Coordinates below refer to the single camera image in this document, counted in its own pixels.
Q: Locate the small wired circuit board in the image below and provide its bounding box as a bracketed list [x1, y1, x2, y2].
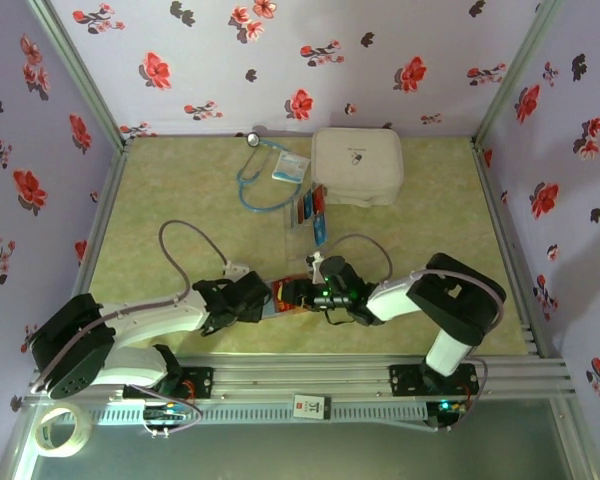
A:
[143, 399, 194, 424]
[435, 398, 470, 417]

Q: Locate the aluminium frame side rail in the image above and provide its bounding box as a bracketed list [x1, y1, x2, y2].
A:
[469, 137, 552, 359]
[54, 137, 132, 364]

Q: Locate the aluminium frame cross rail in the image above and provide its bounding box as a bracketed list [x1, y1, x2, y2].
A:
[27, 353, 579, 401]

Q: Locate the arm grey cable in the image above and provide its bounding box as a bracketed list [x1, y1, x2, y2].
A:
[327, 233, 506, 434]
[29, 219, 231, 439]

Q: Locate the clear acrylic card stand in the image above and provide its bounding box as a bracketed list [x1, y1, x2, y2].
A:
[283, 182, 331, 262]

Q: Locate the red white label card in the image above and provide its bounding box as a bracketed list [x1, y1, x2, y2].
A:
[292, 393, 330, 420]

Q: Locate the aluminium upright post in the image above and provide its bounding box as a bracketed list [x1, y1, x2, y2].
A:
[472, 0, 567, 145]
[27, 0, 131, 147]

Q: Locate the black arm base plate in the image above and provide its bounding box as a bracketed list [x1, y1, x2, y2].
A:
[123, 366, 215, 401]
[388, 363, 480, 396]

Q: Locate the blue white sealed packet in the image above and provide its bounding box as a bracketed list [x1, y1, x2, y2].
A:
[271, 152, 312, 187]

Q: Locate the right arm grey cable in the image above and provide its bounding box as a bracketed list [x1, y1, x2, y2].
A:
[327, 233, 506, 434]

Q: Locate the slotted grey cable duct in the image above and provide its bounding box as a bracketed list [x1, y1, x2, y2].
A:
[87, 402, 429, 426]

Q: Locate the blue stethoscope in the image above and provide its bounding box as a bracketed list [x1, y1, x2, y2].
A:
[237, 130, 304, 215]

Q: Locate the clear tape roll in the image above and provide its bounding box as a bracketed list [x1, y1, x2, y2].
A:
[34, 401, 92, 458]

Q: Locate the brown leather card holder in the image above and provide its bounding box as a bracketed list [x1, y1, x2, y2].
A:
[262, 274, 312, 320]

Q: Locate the left arm grey cable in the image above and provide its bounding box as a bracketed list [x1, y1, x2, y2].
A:
[29, 219, 231, 439]

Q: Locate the white zip pouch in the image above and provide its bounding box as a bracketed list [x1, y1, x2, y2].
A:
[311, 128, 406, 209]

